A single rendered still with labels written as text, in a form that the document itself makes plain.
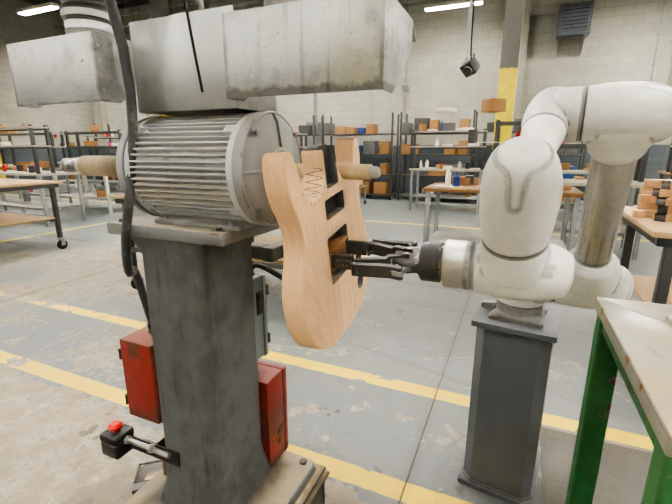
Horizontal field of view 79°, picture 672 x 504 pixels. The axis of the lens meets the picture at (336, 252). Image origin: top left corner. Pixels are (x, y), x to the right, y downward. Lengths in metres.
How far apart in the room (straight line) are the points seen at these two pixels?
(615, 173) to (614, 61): 10.87
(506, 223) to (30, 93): 1.11
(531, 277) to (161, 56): 0.87
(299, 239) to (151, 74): 0.55
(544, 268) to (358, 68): 0.43
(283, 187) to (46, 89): 0.73
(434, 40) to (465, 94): 1.65
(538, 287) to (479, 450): 1.17
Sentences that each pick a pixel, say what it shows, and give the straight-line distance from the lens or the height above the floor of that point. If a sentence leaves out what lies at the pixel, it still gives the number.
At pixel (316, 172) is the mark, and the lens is 0.77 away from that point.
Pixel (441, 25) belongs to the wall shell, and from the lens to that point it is 12.40.
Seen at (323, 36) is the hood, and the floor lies 1.47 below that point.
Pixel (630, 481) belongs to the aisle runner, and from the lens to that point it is 2.21.
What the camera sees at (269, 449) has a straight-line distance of 1.42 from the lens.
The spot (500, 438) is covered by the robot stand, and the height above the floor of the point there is 0.25.
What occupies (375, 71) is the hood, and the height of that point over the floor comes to 1.41.
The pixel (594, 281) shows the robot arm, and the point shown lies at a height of 0.90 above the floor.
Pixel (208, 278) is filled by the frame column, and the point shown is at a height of 1.00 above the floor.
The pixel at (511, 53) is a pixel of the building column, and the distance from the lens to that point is 7.81.
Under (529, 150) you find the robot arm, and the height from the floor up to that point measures 1.29.
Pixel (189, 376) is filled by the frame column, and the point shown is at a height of 0.73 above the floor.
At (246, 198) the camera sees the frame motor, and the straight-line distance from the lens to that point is 0.86.
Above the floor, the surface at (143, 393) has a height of 0.64.
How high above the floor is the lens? 1.30
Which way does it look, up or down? 14 degrees down
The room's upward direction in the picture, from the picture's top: straight up
